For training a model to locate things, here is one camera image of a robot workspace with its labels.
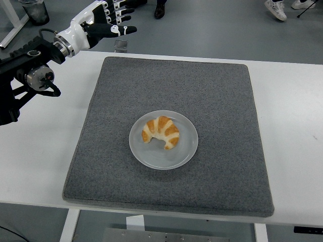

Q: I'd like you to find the black tripod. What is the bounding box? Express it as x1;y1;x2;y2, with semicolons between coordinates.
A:
297;0;323;18

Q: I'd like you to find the white table leg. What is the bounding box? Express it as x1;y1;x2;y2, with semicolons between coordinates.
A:
59;209;81;242
253;223;268;242

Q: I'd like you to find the black floor cable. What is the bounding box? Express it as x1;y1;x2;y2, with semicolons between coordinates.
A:
0;224;25;242

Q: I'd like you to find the black table control panel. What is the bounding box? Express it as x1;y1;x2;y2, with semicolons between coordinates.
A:
293;226;323;234

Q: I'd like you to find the white table centre bracket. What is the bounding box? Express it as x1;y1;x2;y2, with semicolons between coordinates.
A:
125;214;145;231

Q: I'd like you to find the grey waste bin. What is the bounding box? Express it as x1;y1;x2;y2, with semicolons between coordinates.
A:
19;0;50;26

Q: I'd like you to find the person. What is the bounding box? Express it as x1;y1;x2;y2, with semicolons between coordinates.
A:
123;0;167;20
264;0;316;21

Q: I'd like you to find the white desk frame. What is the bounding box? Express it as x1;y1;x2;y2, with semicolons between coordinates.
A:
0;0;30;50

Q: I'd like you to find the pale grey round plate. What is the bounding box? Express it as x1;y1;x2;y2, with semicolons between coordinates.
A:
129;110;199;170

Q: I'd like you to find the metal floor socket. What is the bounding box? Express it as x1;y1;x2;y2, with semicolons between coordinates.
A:
113;39;129;53

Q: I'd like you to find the grey felt mat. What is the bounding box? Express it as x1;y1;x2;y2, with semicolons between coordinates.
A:
62;55;275;218

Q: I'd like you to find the grey metal plate with screws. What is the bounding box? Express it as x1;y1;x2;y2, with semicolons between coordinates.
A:
102;227;230;242

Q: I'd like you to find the croissant bread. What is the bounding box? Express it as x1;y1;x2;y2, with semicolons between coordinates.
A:
141;115;180;150

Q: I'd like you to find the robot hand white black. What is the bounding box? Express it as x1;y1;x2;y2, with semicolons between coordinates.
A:
56;0;138;50

